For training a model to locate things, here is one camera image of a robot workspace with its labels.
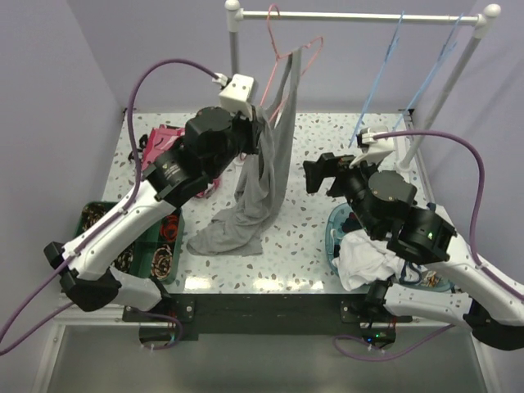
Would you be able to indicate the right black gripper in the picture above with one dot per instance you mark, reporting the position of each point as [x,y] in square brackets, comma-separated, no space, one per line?
[327,165]

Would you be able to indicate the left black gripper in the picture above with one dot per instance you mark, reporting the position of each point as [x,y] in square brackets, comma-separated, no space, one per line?
[253,127]

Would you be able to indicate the grey tank top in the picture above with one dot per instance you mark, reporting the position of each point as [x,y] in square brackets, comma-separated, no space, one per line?
[262,185]

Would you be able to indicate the pink wire hanger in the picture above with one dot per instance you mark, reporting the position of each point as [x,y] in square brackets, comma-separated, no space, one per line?
[274,12]

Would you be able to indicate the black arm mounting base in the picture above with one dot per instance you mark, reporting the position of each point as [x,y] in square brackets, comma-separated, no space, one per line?
[258,314]

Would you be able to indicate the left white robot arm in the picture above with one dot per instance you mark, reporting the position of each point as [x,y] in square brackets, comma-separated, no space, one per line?
[211,140]

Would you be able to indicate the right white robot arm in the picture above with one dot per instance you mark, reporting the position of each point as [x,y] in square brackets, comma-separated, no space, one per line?
[383,203]

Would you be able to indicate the pink camouflage garment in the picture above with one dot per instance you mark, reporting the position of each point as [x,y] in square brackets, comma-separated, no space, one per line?
[159,139]

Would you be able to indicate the white navy trimmed shirt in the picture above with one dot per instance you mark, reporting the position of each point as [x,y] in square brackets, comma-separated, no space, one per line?
[361,261]

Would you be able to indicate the orange black rolled tie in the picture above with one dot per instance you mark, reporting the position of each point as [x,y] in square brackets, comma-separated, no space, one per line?
[169,227]

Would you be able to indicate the green divided organizer tray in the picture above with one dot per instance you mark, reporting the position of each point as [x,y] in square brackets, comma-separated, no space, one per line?
[145,246]

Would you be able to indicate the clear blue plastic basket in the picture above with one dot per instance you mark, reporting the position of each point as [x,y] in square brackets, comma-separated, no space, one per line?
[342,220]

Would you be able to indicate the brown patterned rolled tie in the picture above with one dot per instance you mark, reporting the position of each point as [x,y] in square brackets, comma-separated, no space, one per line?
[161,262]

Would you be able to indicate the gold black rolled tie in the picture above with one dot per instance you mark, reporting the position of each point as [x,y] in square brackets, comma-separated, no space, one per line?
[91,214]

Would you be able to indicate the black white rolled tie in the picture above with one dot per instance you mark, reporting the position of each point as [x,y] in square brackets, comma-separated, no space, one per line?
[124,259]

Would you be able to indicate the white clothes rack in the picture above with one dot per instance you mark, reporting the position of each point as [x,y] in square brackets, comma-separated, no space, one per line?
[356,36]

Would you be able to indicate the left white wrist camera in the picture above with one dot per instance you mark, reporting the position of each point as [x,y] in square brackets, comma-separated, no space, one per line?
[236,93]

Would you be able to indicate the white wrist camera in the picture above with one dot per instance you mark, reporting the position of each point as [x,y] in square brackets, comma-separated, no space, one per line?
[373,151]
[236,93]

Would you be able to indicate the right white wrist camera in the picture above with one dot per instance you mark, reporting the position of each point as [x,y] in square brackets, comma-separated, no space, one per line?
[373,151]

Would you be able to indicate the left blue wire hanger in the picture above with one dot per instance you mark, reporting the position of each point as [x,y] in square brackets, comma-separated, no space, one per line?
[390,49]

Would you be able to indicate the blue wire hanger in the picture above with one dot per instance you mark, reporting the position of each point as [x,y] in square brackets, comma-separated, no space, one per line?
[444,53]
[390,49]

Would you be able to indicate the right blue wire hanger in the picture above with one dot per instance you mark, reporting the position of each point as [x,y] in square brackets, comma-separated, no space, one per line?
[444,53]

